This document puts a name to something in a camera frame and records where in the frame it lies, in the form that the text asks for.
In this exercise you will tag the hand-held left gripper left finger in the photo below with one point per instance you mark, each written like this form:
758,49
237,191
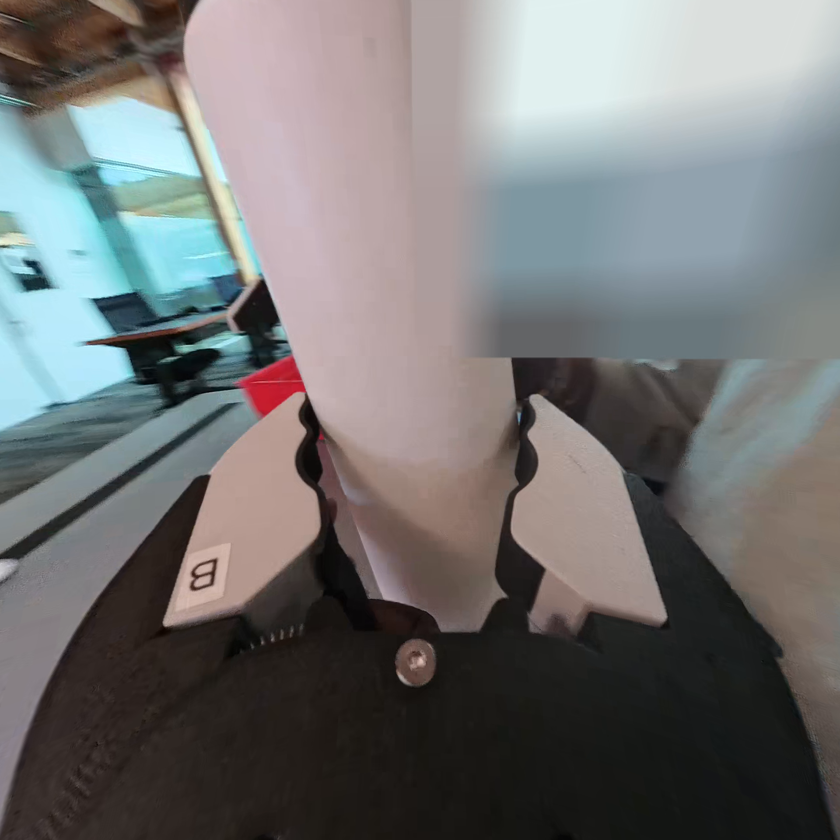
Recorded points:
256,512

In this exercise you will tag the red plastic bin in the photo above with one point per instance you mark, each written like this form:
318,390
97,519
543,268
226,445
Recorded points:
275,388

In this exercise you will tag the brown table with black legs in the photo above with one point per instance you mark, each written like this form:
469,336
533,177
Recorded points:
164,328

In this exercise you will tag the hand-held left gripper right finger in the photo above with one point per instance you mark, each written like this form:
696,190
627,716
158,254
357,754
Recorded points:
584,512

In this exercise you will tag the black office chair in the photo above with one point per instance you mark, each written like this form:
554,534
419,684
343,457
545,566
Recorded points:
187,367

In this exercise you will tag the person's light grey clothing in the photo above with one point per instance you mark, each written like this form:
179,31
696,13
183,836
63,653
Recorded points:
754,525

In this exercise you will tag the dark tilted desk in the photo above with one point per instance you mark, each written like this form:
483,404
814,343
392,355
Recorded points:
256,312

